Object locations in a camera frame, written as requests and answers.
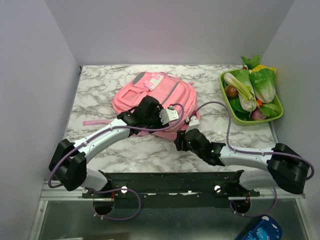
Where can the pink student backpack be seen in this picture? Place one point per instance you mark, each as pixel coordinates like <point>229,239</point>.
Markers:
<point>159,101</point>

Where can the green vegetable tray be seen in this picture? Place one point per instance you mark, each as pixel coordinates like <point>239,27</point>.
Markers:
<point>273,110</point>

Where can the brown round fruit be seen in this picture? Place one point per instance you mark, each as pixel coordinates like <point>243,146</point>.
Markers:
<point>231,92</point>

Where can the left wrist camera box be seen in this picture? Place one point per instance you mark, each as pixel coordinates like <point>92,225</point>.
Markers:
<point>168,115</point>

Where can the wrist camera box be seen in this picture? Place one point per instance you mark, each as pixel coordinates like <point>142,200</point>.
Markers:
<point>168,115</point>
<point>192,123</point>

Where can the green lettuce head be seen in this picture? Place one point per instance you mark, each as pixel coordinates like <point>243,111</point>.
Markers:
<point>264,84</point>

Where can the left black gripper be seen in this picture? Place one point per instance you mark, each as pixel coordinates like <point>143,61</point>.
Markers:
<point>159,125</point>

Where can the purple pink radish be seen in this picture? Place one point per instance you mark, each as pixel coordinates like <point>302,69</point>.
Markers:
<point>257,115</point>

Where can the blue dinosaur pencil case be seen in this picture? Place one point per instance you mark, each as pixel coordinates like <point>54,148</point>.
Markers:
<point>261,228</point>

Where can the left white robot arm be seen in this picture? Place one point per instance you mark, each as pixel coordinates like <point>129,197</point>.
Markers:
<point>69,162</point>

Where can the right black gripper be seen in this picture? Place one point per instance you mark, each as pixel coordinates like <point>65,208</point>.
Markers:
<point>180,137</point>

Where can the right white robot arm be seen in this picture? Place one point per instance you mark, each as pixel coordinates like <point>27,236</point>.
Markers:
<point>279,166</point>

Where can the black mounting rail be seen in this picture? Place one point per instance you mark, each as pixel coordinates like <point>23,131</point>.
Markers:
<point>172,190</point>

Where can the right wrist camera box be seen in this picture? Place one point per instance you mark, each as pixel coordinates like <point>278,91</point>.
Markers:
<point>192,123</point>

